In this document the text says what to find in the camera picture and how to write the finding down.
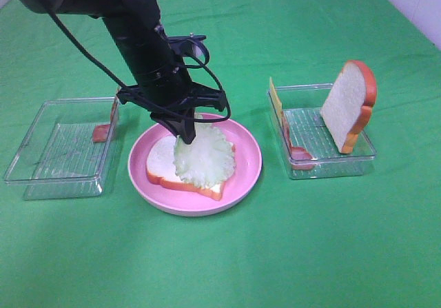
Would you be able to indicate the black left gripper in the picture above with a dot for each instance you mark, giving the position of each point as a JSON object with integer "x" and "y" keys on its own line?
{"x": 173, "y": 97}

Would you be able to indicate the green lettuce leaf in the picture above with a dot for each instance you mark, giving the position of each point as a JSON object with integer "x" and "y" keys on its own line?
{"x": 209, "y": 160}

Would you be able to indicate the toast bread slice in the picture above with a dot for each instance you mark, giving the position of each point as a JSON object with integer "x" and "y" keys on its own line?
{"x": 349, "y": 104}
{"x": 160, "y": 171}

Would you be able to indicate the bacon strip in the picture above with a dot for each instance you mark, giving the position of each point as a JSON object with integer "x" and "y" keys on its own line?
{"x": 298, "y": 154}
{"x": 101, "y": 132}

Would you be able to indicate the yellow cheese slice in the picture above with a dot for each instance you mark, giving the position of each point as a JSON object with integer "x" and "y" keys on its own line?
{"x": 277, "y": 104}

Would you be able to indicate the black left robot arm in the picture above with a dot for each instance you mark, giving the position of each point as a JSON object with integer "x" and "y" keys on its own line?
{"x": 158, "y": 63}

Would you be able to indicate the pink round plate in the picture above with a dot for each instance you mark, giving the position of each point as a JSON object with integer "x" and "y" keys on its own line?
{"x": 248, "y": 166}

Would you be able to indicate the left clear plastic container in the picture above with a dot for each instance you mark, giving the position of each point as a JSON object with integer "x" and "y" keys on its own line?
{"x": 57, "y": 158}

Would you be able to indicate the clear plastic container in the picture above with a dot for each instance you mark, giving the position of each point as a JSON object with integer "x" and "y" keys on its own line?
{"x": 301, "y": 105}
{"x": 57, "y": 158}

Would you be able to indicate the right clear plastic container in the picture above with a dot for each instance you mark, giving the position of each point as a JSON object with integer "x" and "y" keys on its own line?
{"x": 301, "y": 105}

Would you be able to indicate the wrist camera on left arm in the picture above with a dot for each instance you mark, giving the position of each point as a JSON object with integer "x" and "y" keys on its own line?
{"x": 190, "y": 46}

